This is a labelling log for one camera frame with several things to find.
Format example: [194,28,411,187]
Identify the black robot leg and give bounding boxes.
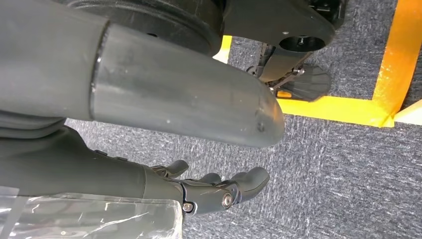
[54,0,347,83]

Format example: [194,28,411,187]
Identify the black robot foot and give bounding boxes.
[263,63,332,103]

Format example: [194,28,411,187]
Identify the yellow floor tape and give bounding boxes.
[212,0,422,128]

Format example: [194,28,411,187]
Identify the clear plastic sheet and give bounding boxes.
[0,186,184,239]

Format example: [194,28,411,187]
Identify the white panel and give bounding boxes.
[394,99,422,126]

